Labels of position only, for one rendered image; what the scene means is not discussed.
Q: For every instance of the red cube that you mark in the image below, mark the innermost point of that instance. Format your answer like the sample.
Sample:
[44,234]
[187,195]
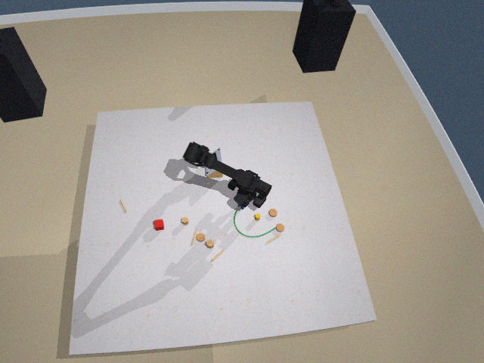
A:
[159,224]

